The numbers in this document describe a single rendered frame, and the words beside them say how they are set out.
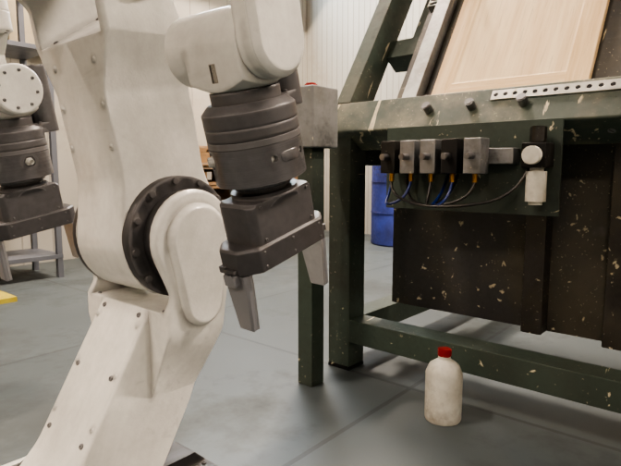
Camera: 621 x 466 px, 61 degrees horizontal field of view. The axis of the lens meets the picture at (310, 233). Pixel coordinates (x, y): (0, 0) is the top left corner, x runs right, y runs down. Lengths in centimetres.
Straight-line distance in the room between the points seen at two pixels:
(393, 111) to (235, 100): 124
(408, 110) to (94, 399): 126
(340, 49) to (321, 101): 441
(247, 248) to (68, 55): 30
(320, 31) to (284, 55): 577
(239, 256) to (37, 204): 44
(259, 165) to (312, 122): 111
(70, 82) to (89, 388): 35
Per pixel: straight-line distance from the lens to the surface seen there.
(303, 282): 167
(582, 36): 166
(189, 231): 60
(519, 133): 147
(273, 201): 49
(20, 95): 82
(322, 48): 617
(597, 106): 145
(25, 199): 86
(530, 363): 157
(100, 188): 65
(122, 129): 61
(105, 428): 66
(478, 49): 176
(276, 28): 46
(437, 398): 153
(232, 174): 48
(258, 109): 47
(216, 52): 48
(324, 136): 162
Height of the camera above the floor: 69
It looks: 7 degrees down
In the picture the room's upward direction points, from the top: straight up
